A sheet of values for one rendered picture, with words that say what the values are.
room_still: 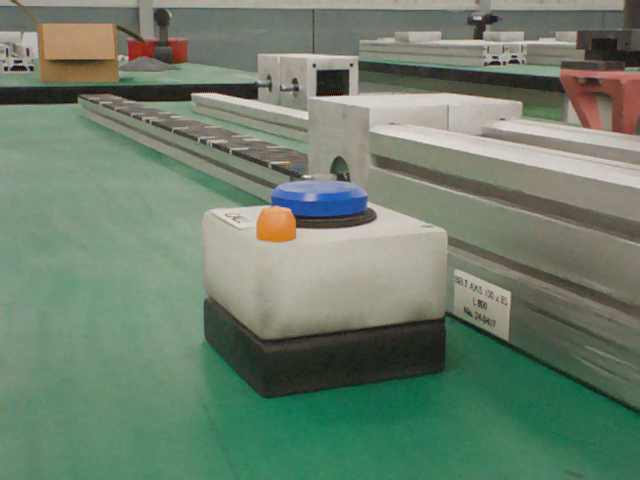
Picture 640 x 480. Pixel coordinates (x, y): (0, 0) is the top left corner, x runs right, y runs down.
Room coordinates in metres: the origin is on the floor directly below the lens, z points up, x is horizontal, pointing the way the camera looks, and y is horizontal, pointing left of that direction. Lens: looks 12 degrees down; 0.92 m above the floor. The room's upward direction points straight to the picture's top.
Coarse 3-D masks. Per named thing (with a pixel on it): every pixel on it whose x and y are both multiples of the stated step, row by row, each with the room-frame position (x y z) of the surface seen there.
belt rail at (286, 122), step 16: (192, 96) 1.69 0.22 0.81; (208, 96) 1.63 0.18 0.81; (224, 96) 1.63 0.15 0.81; (208, 112) 1.61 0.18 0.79; (224, 112) 1.53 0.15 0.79; (240, 112) 1.47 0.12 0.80; (256, 112) 1.39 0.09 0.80; (272, 112) 1.33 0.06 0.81; (288, 112) 1.31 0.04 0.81; (304, 112) 1.31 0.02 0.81; (256, 128) 1.39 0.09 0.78; (272, 128) 1.33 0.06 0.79; (288, 128) 1.28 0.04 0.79; (304, 128) 1.23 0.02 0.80
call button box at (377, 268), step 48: (240, 240) 0.37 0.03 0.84; (336, 240) 0.36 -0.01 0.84; (384, 240) 0.37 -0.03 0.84; (432, 240) 0.38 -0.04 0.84; (240, 288) 0.37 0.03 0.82; (288, 288) 0.35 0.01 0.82; (336, 288) 0.36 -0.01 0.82; (384, 288) 0.37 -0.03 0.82; (432, 288) 0.38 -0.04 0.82; (240, 336) 0.37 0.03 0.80; (288, 336) 0.36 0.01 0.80; (336, 336) 0.36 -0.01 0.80; (384, 336) 0.37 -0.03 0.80; (432, 336) 0.38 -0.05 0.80; (288, 384) 0.35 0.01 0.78; (336, 384) 0.36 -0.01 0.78
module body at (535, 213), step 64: (384, 128) 0.53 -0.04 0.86; (512, 128) 0.55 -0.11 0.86; (576, 128) 0.53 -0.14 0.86; (384, 192) 0.53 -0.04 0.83; (448, 192) 0.46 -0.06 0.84; (512, 192) 0.43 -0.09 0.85; (576, 192) 0.37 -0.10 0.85; (448, 256) 0.46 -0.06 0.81; (512, 256) 0.41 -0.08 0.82; (576, 256) 0.37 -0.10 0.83; (512, 320) 0.41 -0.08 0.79; (576, 320) 0.37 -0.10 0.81
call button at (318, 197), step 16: (272, 192) 0.40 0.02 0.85; (288, 192) 0.39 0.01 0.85; (304, 192) 0.39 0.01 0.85; (320, 192) 0.39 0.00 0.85; (336, 192) 0.39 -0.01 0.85; (352, 192) 0.39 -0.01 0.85; (304, 208) 0.38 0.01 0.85; (320, 208) 0.38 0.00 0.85; (336, 208) 0.38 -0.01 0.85; (352, 208) 0.39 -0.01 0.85
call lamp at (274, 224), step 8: (264, 208) 0.36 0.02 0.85; (272, 208) 0.36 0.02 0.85; (280, 208) 0.36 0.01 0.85; (288, 208) 0.36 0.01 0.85; (264, 216) 0.36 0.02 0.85; (272, 216) 0.36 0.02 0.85; (280, 216) 0.36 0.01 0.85; (288, 216) 0.36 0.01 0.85; (256, 224) 0.36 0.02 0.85; (264, 224) 0.36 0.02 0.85; (272, 224) 0.36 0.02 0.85; (280, 224) 0.36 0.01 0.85; (288, 224) 0.36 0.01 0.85; (256, 232) 0.36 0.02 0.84; (264, 232) 0.36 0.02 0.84; (272, 232) 0.36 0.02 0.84; (280, 232) 0.36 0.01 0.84; (288, 232) 0.36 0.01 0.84; (264, 240) 0.36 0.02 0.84; (272, 240) 0.36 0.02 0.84; (280, 240) 0.36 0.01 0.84; (288, 240) 0.36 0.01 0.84
